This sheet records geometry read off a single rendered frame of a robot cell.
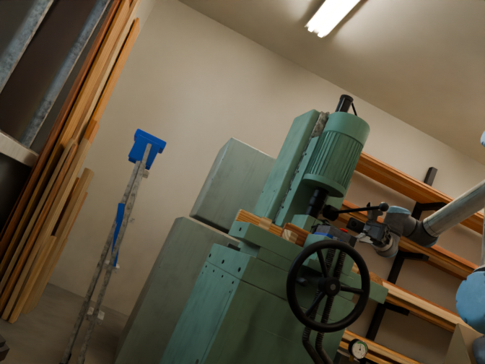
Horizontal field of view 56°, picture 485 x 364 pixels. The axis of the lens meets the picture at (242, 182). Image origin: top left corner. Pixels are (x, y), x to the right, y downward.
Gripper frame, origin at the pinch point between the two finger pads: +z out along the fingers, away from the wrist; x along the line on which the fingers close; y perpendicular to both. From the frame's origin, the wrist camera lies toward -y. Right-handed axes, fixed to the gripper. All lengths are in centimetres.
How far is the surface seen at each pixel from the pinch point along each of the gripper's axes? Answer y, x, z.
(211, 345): -23, 61, 25
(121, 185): -245, 3, -99
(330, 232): -1.9, 11.4, 16.6
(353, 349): 11.9, 44.0, -5.1
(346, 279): 6.0, 23.5, 8.3
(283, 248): -15.1, 22.1, 18.7
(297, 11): -137, -168, -85
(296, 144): -40.4, -25.9, -3.5
